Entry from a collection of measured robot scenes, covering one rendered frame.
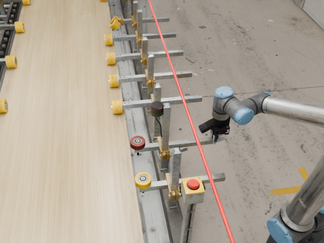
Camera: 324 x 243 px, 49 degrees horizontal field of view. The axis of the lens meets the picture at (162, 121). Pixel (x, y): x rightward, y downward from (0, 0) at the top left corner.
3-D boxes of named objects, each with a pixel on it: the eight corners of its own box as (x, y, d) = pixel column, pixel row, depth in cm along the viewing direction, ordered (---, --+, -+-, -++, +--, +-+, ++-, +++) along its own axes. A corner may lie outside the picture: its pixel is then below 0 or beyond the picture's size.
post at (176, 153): (174, 208, 186) (180, 145, 153) (175, 213, 184) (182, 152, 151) (168, 209, 186) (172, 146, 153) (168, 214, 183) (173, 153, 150)
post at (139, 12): (142, 67, 273) (141, 8, 240) (142, 70, 270) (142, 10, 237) (138, 67, 272) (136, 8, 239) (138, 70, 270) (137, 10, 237)
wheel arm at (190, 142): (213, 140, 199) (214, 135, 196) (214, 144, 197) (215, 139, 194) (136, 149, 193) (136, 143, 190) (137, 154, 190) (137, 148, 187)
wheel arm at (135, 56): (182, 53, 245) (182, 48, 243) (183, 56, 243) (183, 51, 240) (110, 58, 238) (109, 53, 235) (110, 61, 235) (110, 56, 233)
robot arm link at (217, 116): (215, 115, 177) (210, 103, 184) (214, 122, 180) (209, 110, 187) (232, 113, 178) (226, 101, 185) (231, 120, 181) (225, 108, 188)
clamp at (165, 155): (166, 141, 198) (166, 135, 194) (170, 159, 188) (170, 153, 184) (155, 142, 197) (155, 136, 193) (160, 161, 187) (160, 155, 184)
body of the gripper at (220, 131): (228, 135, 190) (231, 119, 182) (213, 137, 189) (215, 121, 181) (224, 126, 196) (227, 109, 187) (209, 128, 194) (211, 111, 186)
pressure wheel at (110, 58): (114, 50, 234) (115, 60, 232) (114, 55, 241) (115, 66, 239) (105, 50, 233) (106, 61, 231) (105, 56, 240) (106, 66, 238)
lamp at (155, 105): (160, 132, 183) (162, 100, 168) (162, 140, 179) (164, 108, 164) (149, 133, 182) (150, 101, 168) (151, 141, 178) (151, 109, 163)
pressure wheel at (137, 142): (144, 148, 197) (143, 133, 189) (146, 159, 191) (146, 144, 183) (129, 150, 195) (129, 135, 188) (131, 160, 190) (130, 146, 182)
